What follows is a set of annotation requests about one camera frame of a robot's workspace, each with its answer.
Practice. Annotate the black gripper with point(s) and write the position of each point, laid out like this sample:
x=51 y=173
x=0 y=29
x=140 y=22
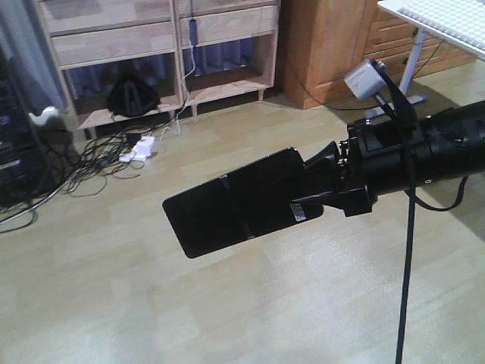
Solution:
x=375 y=166

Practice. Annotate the black smartphone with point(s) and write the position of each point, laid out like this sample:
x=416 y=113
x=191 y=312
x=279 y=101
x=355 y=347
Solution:
x=248 y=202

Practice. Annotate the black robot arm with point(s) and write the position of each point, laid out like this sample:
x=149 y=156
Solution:
x=443 y=146

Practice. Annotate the wooden shelf desk unit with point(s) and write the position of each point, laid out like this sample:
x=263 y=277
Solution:
x=191 y=52

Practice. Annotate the wooden dresser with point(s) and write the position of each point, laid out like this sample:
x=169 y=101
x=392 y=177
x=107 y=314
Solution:
x=319 y=42

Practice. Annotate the white power strip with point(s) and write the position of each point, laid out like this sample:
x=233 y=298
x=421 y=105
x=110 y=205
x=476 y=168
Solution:
x=142 y=150

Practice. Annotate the white table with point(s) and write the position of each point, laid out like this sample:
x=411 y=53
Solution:
x=458 y=23

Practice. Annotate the black bag on shelf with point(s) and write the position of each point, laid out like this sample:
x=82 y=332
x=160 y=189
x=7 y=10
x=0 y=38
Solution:
x=132 y=97

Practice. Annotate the black computer tower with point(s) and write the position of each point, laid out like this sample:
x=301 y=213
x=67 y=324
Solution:
x=25 y=172

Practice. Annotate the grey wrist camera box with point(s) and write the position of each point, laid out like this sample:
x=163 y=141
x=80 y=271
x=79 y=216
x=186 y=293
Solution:
x=364 y=81

